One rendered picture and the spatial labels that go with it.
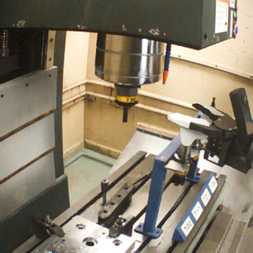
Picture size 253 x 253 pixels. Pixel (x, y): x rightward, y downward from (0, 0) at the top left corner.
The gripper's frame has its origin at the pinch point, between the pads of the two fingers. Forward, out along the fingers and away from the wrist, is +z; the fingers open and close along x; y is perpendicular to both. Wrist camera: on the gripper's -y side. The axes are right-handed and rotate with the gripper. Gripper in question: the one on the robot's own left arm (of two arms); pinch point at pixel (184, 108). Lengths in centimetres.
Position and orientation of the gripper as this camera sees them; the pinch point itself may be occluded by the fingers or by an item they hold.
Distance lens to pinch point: 71.1
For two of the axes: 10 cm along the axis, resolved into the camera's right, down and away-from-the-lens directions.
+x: 6.5, -2.8, 7.1
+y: -1.0, 8.9, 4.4
